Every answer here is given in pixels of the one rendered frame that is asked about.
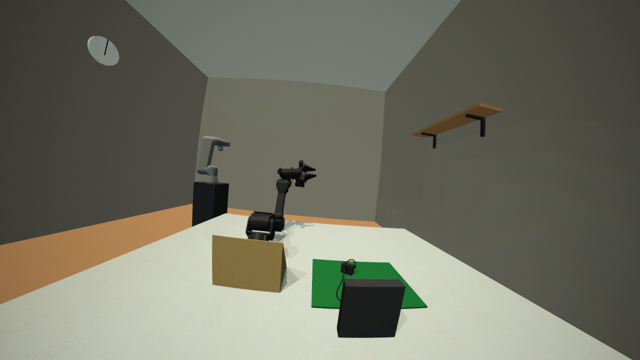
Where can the green circuit board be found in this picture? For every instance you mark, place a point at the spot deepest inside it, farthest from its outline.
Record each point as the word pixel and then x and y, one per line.
pixel 327 276

